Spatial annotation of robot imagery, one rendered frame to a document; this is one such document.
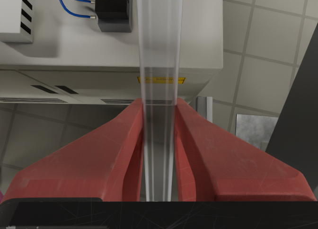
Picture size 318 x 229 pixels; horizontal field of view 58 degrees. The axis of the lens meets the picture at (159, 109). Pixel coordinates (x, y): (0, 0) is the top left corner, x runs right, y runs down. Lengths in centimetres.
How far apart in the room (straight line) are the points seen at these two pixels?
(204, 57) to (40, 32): 27
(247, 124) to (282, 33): 38
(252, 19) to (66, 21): 85
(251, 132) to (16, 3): 88
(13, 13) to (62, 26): 7
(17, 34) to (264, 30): 94
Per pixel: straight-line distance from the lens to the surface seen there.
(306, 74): 19
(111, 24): 46
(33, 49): 52
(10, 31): 49
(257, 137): 113
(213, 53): 48
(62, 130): 113
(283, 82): 120
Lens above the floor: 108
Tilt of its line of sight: 85 degrees down
